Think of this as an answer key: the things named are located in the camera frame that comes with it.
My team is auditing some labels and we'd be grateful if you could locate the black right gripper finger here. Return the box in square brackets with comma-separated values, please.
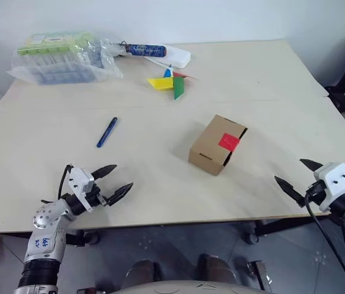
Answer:
[274, 175, 307, 208]
[299, 158, 324, 173]

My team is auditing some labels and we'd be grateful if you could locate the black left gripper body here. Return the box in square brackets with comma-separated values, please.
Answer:
[85, 183, 113, 211]

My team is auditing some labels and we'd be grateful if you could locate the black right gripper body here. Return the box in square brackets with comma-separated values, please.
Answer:
[305, 180, 328, 205]

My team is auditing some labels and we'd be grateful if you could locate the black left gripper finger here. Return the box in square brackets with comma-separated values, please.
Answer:
[106, 182, 134, 207]
[92, 164, 118, 180]

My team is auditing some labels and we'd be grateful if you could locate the blue pen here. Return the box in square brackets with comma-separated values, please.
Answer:
[96, 116, 119, 149]

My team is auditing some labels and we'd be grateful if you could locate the brown cardboard box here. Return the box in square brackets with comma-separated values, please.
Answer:
[188, 114, 250, 177]

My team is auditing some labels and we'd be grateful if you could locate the black table caster wheel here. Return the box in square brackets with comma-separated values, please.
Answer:
[83, 230, 100, 246]
[243, 222, 261, 245]

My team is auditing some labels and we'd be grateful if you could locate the red tape square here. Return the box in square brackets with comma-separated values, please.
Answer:
[217, 132, 242, 153]

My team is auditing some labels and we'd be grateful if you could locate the dark rounded shape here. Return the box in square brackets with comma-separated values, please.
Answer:
[196, 253, 238, 284]
[123, 259, 163, 290]

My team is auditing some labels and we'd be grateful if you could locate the dark rectangular block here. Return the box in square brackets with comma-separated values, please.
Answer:
[247, 260, 273, 290]

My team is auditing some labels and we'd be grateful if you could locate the coloured paper pinwheel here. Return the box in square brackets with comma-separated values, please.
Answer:
[146, 63, 198, 101]

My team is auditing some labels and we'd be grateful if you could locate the clear plastic bag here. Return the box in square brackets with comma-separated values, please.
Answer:
[6, 29, 125, 86]

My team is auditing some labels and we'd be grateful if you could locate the blue patterned pouch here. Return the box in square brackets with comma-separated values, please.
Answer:
[119, 40, 168, 58]

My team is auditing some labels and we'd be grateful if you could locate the white plastic case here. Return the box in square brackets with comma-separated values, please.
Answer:
[143, 43, 192, 69]

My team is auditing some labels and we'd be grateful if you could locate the green bottle package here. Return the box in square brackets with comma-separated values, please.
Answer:
[16, 30, 95, 57]

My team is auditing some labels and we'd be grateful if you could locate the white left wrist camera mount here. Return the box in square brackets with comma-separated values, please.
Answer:
[67, 167, 96, 213]

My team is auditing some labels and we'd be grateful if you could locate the black table frame bar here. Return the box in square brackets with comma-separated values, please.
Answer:
[256, 214, 330, 237]

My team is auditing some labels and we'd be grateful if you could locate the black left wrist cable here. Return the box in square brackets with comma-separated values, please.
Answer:
[57, 164, 74, 200]

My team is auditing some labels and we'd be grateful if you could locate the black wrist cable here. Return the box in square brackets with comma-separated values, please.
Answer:
[304, 189, 345, 294]
[57, 164, 74, 200]

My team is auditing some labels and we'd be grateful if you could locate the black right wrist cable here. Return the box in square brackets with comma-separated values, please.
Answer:
[304, 189, 345, 294]

